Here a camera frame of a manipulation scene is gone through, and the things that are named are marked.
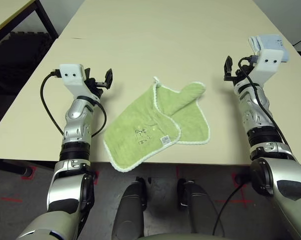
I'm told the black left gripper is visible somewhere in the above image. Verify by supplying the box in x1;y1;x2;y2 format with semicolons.
84;67;114;101

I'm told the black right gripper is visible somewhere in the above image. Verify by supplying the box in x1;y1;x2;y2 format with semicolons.
223;56;254;86

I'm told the green towel white trim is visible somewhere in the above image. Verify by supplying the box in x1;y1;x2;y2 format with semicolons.
102;76;211;173

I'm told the folded light blue towel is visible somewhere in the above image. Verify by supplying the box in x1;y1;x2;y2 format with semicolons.
248;34;290;63

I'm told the black foam floor mat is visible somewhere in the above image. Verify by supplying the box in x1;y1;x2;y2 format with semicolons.
0;31;58;95

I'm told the black table foot bar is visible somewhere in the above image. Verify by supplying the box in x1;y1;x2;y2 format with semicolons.
0;159;34;177
234;172;254;186

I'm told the grey robot left leg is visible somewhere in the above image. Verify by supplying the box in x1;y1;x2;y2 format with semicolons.
111;176;148;240

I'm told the grey robot leg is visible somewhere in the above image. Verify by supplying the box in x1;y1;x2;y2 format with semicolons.
111;176;148;240
177;177;225;240

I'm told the grey robot right leg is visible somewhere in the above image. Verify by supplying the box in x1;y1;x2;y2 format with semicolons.
177;177;225;240

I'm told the grey robot pelvis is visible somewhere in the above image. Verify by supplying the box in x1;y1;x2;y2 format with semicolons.
142;232;231;240

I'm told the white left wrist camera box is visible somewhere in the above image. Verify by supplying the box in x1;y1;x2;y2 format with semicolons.
58;63;101;101

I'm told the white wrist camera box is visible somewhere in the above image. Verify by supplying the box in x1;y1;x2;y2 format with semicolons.
250;48;286;87
58;63;101;101

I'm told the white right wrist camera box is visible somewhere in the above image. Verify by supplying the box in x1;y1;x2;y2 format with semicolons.
250;48;286;87

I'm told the black left camera cable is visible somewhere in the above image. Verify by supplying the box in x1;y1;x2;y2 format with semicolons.
39;69;108;138

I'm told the beige side table black frame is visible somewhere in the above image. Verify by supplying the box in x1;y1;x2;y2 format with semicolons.
0;0;60;41

